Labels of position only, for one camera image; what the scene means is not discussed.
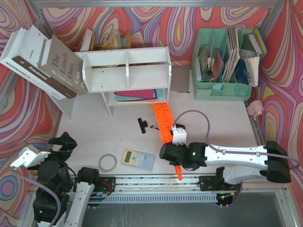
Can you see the Fredonia book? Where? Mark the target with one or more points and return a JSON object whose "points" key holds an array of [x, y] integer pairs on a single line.
{"points": [[29, 56]]}

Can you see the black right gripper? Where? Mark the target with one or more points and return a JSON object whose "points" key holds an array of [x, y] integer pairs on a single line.
{"points": [[166, 152]]}

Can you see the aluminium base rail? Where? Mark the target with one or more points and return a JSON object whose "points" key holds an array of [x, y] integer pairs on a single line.
{"points": [[169, 183]]}

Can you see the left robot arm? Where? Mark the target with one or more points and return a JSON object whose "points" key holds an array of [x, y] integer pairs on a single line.
{"points": [[61, 201]]}

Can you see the pink piggy figure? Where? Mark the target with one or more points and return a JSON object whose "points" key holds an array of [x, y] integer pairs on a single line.
{"points": [[255, 109]]}

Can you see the green desk organizer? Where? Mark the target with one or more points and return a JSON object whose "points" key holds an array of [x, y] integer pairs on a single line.
{"points": [[214, 60]]}

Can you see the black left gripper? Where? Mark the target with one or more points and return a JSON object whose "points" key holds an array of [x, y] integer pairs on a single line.
{"points": [[57, 152]]}

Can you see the grey cardboard sheet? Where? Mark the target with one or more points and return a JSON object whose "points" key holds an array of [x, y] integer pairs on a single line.
{"points": [[180, 78]]}

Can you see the yellow grey calculator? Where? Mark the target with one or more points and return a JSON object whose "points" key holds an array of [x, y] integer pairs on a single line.
{"points": [[138, 159]]}

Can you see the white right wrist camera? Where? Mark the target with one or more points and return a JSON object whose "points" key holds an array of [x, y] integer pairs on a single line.
{"points": [[179, 135]]}

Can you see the orange microfiber duster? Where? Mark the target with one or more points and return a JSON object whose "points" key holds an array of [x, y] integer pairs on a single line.
{"points": [[166, 123]]}

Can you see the masking tape roll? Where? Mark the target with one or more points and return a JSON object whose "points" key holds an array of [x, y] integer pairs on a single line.
{"points": [[107, 162]]}

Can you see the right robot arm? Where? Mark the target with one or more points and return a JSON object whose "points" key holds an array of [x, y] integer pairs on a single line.
{"points": [[235, 165]]}

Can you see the brown Lonely Ones book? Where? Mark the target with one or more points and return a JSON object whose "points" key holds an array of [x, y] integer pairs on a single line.
{"points": [[63, 65]]}

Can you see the white wooden bookshelf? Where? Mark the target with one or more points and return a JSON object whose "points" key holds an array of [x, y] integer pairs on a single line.
{"points": [[110, 71]]}

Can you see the stack of coloured paper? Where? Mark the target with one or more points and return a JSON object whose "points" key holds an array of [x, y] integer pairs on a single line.
{"points": [[146, 95]]}

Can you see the white Mademoiselle book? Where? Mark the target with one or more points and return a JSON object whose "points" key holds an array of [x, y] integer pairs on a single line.
{"points": [[16, 49]]}

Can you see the black binder clip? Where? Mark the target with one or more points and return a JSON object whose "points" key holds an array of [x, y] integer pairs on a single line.
{"points": [[143, 125]]}

